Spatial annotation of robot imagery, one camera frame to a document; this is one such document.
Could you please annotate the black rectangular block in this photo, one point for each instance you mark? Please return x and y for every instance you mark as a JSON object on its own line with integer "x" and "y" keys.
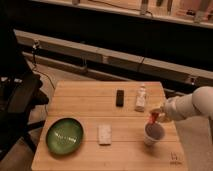
{"x": 120, "y": 98}

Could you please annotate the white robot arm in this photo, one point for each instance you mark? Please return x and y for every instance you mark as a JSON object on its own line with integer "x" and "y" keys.
{"x": 178, "y": 108}

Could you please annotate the white sponge block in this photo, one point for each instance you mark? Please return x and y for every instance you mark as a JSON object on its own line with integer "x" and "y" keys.
{"x": 104, "y": 134}

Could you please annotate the white plastic bottle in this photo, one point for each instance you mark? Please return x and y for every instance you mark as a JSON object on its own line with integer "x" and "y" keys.
{"x": 141, "y": 99}

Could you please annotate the black office chair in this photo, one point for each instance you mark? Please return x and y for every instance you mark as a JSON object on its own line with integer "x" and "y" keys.
{"x": 19, "y": 94}

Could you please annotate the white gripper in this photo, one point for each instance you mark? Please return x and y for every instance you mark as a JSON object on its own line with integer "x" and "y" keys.
{"x": 163, "y": 117}

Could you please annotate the red pepper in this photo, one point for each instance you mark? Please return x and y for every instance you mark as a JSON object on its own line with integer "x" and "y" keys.
{"x": 153, "y": 118}

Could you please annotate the green ceramic bowl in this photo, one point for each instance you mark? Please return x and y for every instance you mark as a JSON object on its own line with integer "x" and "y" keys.
{"x": 64, "y": 136}

